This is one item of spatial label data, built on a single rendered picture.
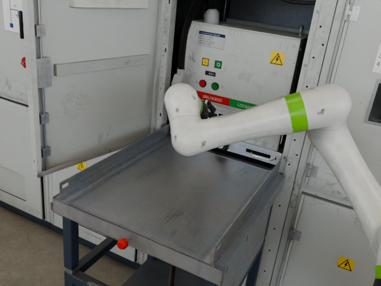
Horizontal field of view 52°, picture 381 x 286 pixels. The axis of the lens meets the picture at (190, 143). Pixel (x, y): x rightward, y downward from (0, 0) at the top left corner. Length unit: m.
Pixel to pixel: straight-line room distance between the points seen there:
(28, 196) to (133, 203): 1.41
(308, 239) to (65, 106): 1.12
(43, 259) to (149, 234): 1.34
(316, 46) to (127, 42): 0.73
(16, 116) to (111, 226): 1.37
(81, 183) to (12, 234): 1.33
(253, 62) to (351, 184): 0.66
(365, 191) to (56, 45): 1.09
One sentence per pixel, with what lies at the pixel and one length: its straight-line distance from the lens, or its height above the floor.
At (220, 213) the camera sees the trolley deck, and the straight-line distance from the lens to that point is 1.34.
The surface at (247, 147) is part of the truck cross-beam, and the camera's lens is 1.71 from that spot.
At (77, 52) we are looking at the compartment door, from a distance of 1.49.
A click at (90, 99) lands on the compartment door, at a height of 1.09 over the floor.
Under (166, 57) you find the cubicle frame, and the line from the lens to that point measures 1.75.
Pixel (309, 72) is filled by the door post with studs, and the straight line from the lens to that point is 1.54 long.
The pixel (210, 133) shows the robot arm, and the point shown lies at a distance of 1.15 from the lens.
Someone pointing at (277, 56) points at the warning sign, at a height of 1.31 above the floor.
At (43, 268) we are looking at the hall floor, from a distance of 2.41.
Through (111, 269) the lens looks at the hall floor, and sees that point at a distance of 2.36.
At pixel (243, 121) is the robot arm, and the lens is 1.15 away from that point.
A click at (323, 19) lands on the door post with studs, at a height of 1.48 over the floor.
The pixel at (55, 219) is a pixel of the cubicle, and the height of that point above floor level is 0.11.
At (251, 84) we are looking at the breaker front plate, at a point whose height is 1.18.
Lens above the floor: 1.57
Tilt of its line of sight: 23 degrees down
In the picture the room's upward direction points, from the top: 6 degrees clockwise
